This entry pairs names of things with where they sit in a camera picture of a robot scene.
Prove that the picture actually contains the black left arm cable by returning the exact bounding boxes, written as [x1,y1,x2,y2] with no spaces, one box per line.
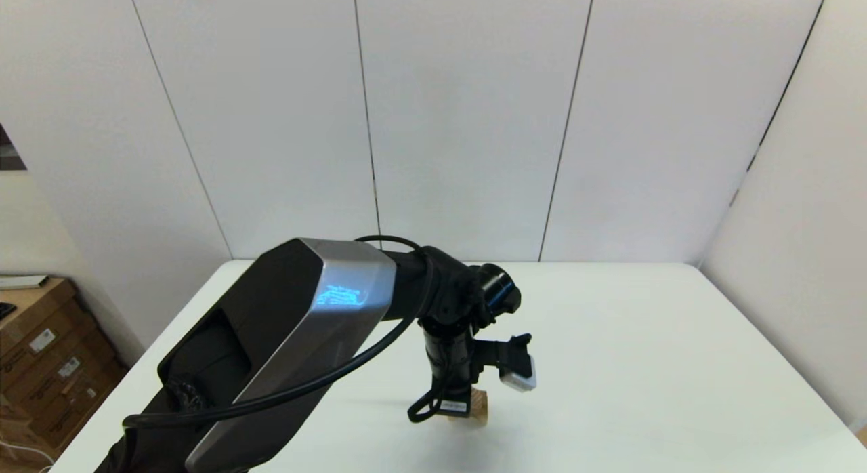
[122,234,451,430]

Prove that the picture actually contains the thin white cable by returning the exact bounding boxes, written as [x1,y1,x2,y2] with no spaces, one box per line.
[0,440,54,473]

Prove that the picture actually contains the arched wooden building block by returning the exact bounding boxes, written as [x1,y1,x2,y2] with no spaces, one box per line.
[447,405,489,427]

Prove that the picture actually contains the flat cardboard sheet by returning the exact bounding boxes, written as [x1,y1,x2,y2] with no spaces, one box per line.
[0,392,48,470]

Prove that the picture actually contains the brown cardboard box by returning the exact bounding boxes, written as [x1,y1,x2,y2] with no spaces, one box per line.
[0,324,112,409]
[20,361,131,453]
[0,278,89,365]

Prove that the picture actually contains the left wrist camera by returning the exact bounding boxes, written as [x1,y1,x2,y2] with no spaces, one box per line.
[474,333,538,393]

